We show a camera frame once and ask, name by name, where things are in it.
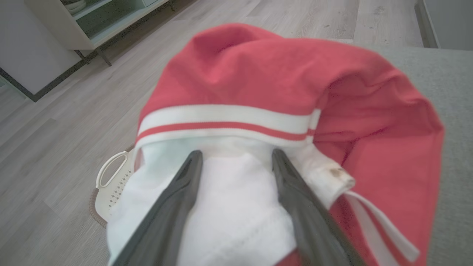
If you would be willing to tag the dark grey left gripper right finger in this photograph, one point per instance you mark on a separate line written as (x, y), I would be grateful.
(306, 221)

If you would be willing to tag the cream plastic laundry basket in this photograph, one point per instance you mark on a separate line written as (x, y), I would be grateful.
(111, 195)

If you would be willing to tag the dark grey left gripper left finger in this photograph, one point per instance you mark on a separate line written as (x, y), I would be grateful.
(173, 214)

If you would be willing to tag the brown wicker basket rim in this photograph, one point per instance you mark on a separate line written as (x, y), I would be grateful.
(95, 210)

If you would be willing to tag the pale green shelf cabinet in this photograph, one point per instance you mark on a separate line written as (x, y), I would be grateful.
(111, 22)

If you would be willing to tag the white stacked dishes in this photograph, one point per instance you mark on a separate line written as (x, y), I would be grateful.
(75, 5)

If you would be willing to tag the red shorts white striped waistband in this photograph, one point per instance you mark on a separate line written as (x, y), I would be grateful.
(258, 74)

